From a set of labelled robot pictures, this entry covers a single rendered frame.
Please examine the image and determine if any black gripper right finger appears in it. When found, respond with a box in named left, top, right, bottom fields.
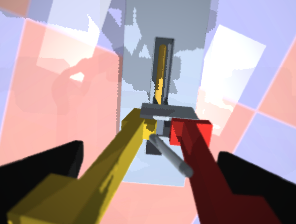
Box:
left=216, top=151, right=296, bottom=224

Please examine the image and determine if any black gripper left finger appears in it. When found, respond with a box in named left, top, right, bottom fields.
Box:
left=0, top=140, right=85, bottom=224

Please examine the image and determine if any yellow rod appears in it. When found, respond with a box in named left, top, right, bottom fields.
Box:
left=155, top=44, right=167, bottom=104

